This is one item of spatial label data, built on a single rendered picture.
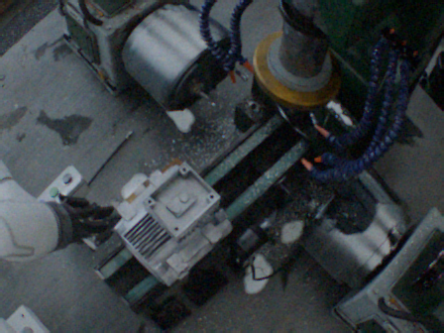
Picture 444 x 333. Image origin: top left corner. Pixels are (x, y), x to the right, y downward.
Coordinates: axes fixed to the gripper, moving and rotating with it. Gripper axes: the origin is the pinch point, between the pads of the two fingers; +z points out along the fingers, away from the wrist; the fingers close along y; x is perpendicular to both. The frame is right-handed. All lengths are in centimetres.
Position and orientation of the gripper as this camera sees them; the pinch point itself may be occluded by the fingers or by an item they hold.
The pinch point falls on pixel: (106, 217)
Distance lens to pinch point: 118.7
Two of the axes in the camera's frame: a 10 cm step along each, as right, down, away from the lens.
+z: 3.3, -0.2, 9.4
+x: -6.5, 7.3, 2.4
